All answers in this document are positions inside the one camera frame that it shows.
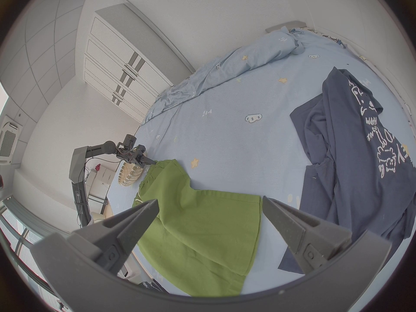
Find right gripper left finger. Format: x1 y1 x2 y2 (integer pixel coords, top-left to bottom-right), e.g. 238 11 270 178
68 198 160 277

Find white wardrobe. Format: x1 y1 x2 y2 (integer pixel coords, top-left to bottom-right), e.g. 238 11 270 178
75 3 196 125

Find green shorts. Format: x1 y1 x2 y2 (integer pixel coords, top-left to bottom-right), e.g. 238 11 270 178
132 159 262 297

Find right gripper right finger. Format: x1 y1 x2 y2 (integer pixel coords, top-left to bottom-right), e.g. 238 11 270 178
262 195 354 275

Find white ceiling air conditioner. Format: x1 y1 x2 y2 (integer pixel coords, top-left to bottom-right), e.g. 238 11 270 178
0 115 23 166

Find window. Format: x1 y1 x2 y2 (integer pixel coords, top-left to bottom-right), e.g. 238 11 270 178
0 198 75 312

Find round woven basket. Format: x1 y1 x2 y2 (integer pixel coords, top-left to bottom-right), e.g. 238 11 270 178
117 156 146 187

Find grey bedside table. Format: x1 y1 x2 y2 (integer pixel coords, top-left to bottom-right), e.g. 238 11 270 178
265 20 308 34

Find bed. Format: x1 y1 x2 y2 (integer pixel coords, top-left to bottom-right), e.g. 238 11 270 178
106 25 416 300

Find dark blue T-shirt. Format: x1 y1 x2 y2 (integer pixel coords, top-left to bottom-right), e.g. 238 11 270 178
278 66 416 274

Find pale blue quilt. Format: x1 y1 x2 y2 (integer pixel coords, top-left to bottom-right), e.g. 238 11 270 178
141 26 308 125

